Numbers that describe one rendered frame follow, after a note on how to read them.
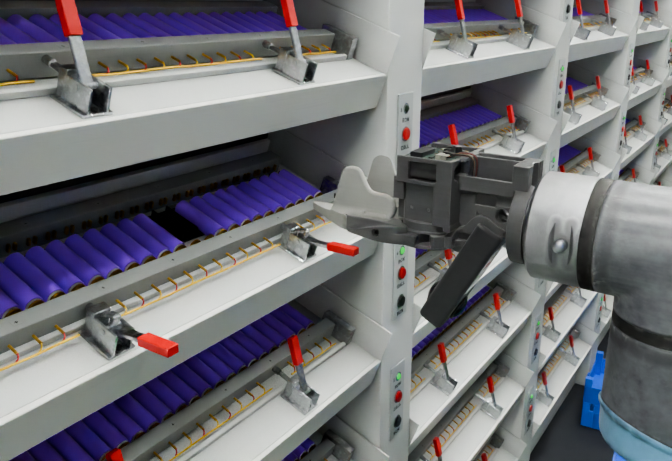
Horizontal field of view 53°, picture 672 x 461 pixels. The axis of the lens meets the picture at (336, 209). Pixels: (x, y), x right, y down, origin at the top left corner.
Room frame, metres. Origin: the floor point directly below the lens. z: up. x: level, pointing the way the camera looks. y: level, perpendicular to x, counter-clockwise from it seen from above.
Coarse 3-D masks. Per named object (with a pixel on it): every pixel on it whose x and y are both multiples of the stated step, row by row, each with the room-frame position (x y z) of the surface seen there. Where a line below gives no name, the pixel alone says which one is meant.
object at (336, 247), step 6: (306, 234) 0.73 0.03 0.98; (306, 240) 0.73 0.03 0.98; (312, 240) 0.73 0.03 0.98; (318, 240) 0.73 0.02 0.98; (324, 246) 0.71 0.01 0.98; (330, 246) 0.71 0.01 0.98; (336, 246) 0.70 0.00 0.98; (342, 246) 0.70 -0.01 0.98; (348, 246) 0.70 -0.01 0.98; (354, 246) 0.70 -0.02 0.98; (336, 252) 0.70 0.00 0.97; (342, 252) 0.70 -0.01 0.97; (348, 252) 0.69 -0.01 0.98; (354, 252) 0.69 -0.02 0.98
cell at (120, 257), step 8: (88, 232) 0.64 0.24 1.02; (96, 232) 0.64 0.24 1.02; (88, 240) 0.63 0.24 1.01; (96, 240) 0.63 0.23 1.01; (104, 240) 0.63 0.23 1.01; (96, 248) 0.62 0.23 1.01; (104, 248) 0.62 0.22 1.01; (112, 248) 0.62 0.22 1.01; (120, 248) 0.62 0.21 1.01; (112, 256) 0.61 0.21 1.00; (120, 256) 0.61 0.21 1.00; (128, 256) 0.61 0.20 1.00; (120, 264) 0.61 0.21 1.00; (128, 264) 0.61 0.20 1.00
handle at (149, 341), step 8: (112, 320) 0.51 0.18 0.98; (112, 328) 0.51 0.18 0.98; (120, 328) 0.51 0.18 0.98; (128, 328) 0.51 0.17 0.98; (128, 336) 0.50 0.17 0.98; (136, 336) 0.50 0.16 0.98; (144, 336) 0.49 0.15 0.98; (152, 336) 0.49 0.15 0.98; (144, 344) 0.49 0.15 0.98; (152, 344) 0.48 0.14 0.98; (160, 344) 0.48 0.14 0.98; (168, 344) 0.48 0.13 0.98; (176, 344) 0.48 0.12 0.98; (160, 352) 0.48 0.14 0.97; (168, 352) 0.47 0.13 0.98; (176, 352) 0.48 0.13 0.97
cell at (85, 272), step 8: (56, 240) 0.61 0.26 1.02; (48, 248) 0.60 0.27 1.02; (56, 248) 0.60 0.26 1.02; (64, 248) 0.60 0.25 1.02; (56, 256) 0.59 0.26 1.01; (64, 256) 0.59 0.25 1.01; (72, 256) 0.59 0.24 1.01; (64, 264) 0.58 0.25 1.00; (72, 264) 0.58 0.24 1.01; (80, 264) 0.58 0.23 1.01; (88, 264) 0.59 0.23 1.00; (72, 272) 0.58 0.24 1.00; (80, 272) 0.58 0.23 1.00; (88, 272) 0.57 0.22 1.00; (96, 272) 0.58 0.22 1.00; (88, 280) 0.57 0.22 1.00
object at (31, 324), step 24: (288, 216) 0.77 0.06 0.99; (312, 216) 0.81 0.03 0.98; (216, 240) 0.68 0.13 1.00; (240, 240) 0.69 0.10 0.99; (264, 240) 0.73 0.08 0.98; (144, 264) 0.60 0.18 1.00; (168, 264) 0.61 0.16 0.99; (192, 264) 0.64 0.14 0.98; (96, 288) 0.55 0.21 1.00; (120, 288) 0.56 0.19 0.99; (144, 288) 0.59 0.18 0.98; (24, 312) 0.50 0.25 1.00; (48, 312) 0.50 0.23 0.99; (72, 312) 0.52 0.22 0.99; (0, 336) 0.47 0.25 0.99; (24, 336) 0.48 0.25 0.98; (72, 336) 0.50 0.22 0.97; (24, 360) 0.47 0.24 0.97
